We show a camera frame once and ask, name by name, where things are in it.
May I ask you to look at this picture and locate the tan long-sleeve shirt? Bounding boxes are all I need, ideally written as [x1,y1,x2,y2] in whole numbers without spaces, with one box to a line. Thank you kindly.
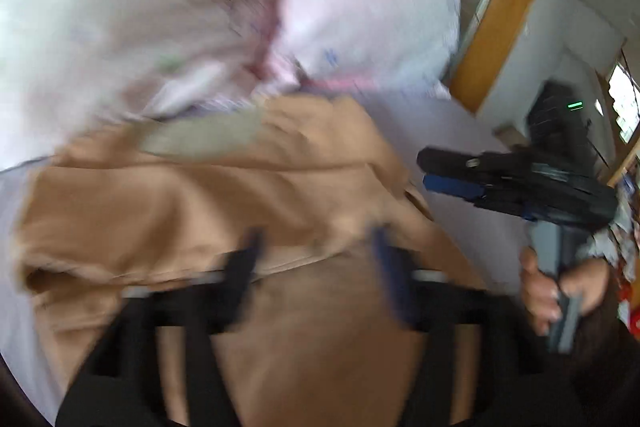
[12,93,501,427]

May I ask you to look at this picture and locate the person's right hand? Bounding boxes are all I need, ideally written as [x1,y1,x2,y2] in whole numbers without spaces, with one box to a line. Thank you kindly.
[521,247,611,336]

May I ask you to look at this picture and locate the lavender bed sheet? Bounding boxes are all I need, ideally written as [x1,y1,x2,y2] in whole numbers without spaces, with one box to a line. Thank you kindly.
[0,81,542,423]

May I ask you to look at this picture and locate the right pink floral pillow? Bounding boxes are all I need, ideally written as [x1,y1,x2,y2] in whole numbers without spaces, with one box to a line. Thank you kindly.
[266,0,460,98]

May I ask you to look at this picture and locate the pink floral pillow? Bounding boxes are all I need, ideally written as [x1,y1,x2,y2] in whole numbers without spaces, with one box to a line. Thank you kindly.
[1,0,285,169]
[266,0,460,98]

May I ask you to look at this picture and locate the left pink floral pillow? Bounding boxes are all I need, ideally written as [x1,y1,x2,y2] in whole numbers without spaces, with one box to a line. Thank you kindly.
[1,0,285,169]

